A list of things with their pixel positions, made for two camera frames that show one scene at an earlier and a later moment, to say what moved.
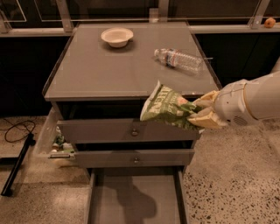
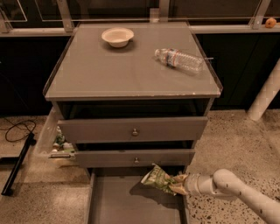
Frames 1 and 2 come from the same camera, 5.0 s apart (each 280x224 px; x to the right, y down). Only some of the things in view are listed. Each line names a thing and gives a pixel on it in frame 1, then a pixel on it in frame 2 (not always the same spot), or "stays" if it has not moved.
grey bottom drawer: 136,195 stays
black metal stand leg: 7,188 stays
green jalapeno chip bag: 164,104 -> 158,178
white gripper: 233,102 -> 192,183
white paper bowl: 117,37 stays
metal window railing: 64,23 stays
